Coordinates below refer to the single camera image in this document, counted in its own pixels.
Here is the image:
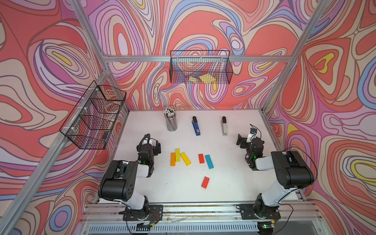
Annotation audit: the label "orange wooden block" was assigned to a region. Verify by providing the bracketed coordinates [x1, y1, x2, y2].
[170, 153, 176, 166]

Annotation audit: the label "lime yellow wooden block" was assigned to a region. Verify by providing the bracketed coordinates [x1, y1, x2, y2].
[175, 148, 181, 162]

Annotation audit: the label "golden yellow wooden block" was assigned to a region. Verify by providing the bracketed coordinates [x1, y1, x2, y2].
[180, 152, 191, 166]

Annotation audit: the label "teal wooden block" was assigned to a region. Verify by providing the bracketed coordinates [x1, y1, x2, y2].
[205, 155, 214, 169]

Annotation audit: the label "small red wooden block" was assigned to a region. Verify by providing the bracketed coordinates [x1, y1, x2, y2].
[198, 154, 205, 164]

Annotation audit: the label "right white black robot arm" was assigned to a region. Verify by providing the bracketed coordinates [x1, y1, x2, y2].
[236, 135, 315, 220]

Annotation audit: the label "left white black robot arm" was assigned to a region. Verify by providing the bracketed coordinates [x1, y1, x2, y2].
[98, 134, 161, 220]

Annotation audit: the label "beige stapler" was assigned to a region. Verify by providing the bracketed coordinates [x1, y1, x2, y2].
[221, 116, 228, 136]

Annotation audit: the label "metal mesh pencil cup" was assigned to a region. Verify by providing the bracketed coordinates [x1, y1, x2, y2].
[164, 107, 177, 132]

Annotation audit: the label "blue stapler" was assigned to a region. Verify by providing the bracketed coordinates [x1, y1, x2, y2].
[192, 116, 201, 136]

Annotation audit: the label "red wooden block front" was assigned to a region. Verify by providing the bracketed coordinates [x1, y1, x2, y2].
[201, 177, 210, 189]

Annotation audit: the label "yellow sticky notes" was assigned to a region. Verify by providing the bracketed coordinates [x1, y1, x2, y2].
[188, 73, 216, 84]

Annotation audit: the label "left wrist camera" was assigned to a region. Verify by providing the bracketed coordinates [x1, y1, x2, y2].
[142, 134, 157, 146]

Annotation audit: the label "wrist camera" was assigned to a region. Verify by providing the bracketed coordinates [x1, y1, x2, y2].
[247, 124, 259, 143]
[142, 134, 157, 146]

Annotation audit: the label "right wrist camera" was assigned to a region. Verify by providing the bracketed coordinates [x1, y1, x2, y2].
[247, 124, 259, 143]

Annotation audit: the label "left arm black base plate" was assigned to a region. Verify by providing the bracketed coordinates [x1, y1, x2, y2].
[123, 204, 164, 222]

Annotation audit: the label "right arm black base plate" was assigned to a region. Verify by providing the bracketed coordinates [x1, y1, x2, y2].
[236, 204, 281, 221]

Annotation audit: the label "black wire basket left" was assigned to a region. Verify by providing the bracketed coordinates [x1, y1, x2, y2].
[59, 81, 126, 150]

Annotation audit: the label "black wire basket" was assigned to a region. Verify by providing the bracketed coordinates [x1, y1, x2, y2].
[59, 81, 126, 150]
[169, 49, 234, 84]

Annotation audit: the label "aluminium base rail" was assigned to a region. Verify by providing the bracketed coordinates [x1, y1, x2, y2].
[77, 201, 330, 235]

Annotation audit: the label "black wire basket back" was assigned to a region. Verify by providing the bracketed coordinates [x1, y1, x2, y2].
[169, 49, 234, 84]

